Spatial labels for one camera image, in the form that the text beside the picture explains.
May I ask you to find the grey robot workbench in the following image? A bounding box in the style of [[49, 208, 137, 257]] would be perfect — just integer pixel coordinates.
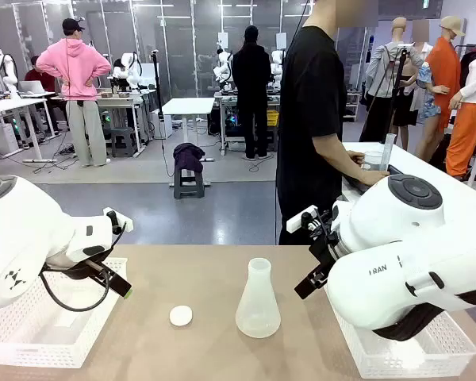
[[49, 90, 148, 155]]

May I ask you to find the person in black clothes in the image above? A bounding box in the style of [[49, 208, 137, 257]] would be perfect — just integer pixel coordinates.
[[231, 25, 274, 161]]

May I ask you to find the mannequin in orange trousers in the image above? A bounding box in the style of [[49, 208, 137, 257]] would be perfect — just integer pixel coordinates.
[[445, 43, 476, 179]]

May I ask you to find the clear plastic graduated cylinder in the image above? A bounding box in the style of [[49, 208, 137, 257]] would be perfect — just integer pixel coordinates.
[[381, 133, 398, 173]]

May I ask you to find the black plastic tray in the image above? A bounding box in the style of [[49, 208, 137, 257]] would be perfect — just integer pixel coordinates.
[[342, 164, 406, 196]]

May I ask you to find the person's right forearm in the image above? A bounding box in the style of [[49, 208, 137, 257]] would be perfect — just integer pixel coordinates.
[[314, 133, 368, 186]]

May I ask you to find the white round flask cap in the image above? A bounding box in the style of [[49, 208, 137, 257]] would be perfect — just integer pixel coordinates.
[[168, 304, 194, 328]]

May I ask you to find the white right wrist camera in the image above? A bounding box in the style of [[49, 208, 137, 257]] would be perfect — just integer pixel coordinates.
[[286, 204, 318, 234]]

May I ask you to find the white shoe rack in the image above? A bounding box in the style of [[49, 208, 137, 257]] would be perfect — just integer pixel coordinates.
[[342, 90, 363, 123]]

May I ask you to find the dark purple cloth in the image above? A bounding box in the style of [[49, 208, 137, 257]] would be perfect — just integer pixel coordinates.
[[172, 142, 206, 174]]

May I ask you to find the person's left hand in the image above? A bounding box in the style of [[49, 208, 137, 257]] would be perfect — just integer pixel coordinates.
[[345, 149, 367, 166]]

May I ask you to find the small white standing desk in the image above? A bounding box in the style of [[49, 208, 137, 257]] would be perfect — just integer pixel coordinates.
[[161, 96, 217, 163]]

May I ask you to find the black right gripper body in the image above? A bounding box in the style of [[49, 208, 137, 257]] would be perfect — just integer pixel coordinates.
[[308, 229, 349, 281]]

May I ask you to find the black camera pole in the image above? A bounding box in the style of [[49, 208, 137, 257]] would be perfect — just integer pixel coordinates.
[[150, 48, 167, 140]]

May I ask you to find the white perforated plastic basket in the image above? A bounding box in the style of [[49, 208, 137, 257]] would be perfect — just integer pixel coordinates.
[[0, 256, 129, 370], [324, 285, 476, 380]]

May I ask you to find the translucent plastic conical flask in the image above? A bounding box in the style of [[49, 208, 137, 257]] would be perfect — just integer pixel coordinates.
[[235, 257, 282, 340]]

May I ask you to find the person in pink hoodie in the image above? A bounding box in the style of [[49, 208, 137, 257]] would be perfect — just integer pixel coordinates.
[[36, 17, 113, 168]]

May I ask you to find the mannequin in orange dress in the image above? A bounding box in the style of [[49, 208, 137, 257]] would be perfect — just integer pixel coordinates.
[[414, 15, 467, 160]]

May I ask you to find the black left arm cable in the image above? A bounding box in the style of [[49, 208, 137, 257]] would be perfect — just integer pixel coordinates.
[[38, 221, 129, 314]]

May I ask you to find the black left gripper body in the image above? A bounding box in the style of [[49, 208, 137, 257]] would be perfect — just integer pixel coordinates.
[[43, 257, 113, 281]]

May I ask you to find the silver laptop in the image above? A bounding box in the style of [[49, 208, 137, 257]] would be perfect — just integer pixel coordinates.
[[18, 79, 47, 95]]

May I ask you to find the black tripod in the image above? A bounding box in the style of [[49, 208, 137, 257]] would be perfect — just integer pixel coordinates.
[[379, 43, 412, 144]]

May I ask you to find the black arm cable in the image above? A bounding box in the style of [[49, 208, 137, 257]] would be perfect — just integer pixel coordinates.
[[373, 291, 476, 343], [38, 221, 129, 314]]

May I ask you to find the person in dark red top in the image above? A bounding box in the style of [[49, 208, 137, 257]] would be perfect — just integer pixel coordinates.
[[23, 55, 71, 134]]

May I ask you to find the grey step stool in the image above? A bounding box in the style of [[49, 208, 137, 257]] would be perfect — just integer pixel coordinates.
[[109, 127, 140, 158]]

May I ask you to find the person in black t-shirt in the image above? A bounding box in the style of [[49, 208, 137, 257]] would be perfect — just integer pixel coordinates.
[[275, 0, 380, 246]]

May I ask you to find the person's right hand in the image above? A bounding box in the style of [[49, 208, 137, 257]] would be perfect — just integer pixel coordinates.
[[362, 169, 391, 188]]

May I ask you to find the grey plastic stool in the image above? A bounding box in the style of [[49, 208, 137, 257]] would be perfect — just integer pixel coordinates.
[[172, 167, 206, 200]]

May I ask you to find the long white desk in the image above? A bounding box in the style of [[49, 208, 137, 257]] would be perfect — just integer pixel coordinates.
[[0, 98, 60, 164]]

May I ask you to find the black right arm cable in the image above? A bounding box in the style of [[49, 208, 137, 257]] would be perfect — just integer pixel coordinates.
[[373, 291, 476, 343]]

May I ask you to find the mannequin in grey shirt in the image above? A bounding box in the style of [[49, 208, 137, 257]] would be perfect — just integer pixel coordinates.
[[359, 16, 426, 144]]

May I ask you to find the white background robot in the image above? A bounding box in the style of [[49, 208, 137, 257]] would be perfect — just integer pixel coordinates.
[[213, 47, 236, 94], [0, 48, 21, 99], [111, 51, 144, 91]]

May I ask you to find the mannequin in floral dress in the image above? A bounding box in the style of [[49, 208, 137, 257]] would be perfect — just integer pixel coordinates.
[[409, 19, 450, 148]]

